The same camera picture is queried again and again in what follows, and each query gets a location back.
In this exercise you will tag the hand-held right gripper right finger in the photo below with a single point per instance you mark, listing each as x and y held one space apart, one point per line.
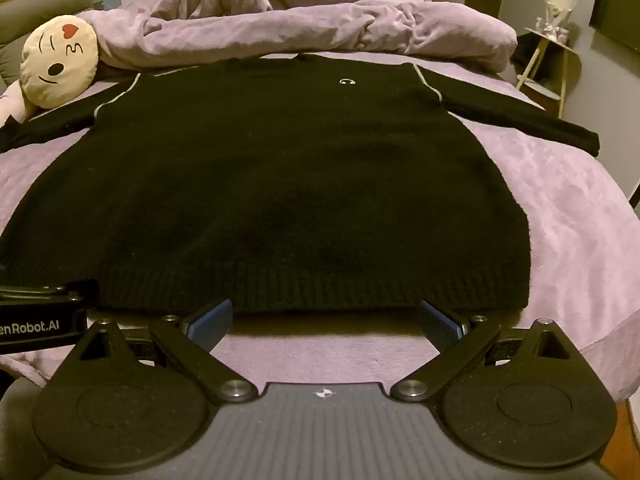
440 323

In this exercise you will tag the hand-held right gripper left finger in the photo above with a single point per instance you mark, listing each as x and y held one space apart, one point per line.
212 321

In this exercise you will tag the black knit sweater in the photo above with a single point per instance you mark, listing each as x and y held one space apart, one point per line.
280 175

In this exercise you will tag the purple bed sheet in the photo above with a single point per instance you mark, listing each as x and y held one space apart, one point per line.
575 240

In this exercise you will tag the pink plush pillow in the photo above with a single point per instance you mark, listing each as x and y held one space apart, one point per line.
12 105

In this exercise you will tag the cream emoji face pillow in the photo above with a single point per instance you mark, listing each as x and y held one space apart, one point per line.
59 60

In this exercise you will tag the yellow side table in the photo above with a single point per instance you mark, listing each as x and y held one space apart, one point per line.
545 55

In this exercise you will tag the olive green pillow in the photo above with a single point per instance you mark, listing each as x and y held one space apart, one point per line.
35 20

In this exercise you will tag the purple rumpled duvet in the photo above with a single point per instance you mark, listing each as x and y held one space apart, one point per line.
320 25

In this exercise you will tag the white wrapped flower bouquet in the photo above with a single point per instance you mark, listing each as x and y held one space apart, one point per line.
556 15

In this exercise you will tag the dark wall frame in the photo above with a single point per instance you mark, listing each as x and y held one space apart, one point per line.
617 10

